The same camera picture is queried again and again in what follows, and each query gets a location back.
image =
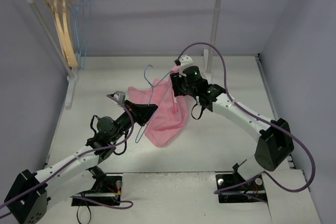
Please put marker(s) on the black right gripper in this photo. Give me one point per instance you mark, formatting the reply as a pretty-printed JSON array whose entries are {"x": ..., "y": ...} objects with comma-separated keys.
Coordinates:
[{"x": 176, "y": 83}]

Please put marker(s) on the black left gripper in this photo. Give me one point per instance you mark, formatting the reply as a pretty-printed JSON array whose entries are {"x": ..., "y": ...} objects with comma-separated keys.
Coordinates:
[{"x": 137, "y": 112}]

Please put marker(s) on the blue wire hanger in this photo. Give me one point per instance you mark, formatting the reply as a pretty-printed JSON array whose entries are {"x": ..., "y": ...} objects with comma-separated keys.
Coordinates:
[
  {"x": 77, "y": 15},
  {"x": 87, "y": 23},
  {"x": 142, "y": 129}
]

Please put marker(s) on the pink t shirt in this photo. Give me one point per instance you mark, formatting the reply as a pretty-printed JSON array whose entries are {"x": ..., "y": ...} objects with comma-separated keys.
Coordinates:
[{"x": 171, "y": 116}]

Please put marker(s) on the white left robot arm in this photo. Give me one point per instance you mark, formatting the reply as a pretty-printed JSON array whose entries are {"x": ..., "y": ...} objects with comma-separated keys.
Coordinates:
[{"x": 33, "y": 193}]

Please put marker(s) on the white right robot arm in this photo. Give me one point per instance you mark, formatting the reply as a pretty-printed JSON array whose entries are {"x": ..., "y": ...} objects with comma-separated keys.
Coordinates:
[{"x": 273, "y": 145}]

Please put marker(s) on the wooden hanger right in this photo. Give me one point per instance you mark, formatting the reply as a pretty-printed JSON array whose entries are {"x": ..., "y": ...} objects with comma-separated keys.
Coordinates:
[{"x": 68, "y": 32}]

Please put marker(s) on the wooden hanger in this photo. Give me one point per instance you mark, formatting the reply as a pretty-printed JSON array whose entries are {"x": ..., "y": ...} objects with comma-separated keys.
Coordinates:
[
  {"x": 59, "y": 30},
  {"x": 64, "y": 30},
  {"x": 68, "y": 32}
]

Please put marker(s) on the wooden hanger middle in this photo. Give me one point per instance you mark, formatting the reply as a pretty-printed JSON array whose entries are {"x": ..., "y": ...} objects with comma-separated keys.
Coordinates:
[{"x": 64, "y": 30}]

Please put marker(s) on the wooden hanger left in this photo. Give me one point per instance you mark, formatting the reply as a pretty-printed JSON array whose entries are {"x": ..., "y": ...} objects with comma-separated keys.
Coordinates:
[{"x": 59, "y": 30}]

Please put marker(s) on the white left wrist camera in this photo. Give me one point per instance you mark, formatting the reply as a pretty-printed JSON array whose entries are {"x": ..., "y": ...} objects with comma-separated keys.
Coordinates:
[{"x": 120, "y": 96}]

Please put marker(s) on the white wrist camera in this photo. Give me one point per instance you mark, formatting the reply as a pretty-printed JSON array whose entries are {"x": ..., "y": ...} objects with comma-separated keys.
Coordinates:
[
  {"x": 183, "y": 62},
  {"x": 120, "y": 96}
]

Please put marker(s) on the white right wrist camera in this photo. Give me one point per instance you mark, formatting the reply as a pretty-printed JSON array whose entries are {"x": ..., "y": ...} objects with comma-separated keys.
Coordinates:
[{"x": 183, "y": 62}]

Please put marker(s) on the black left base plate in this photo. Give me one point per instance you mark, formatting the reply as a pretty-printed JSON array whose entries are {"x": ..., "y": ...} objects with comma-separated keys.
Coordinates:
[{"x": 108, "y": 194}]

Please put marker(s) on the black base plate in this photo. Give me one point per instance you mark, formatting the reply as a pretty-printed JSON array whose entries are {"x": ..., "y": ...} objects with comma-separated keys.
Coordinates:
[
  {"x": 108, "y": 194},
  {"x": 246, "y": 192}
]

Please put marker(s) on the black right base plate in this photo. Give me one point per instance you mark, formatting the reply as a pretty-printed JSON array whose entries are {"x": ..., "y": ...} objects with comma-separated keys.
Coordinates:
[{"x": 246, "y": 192}]

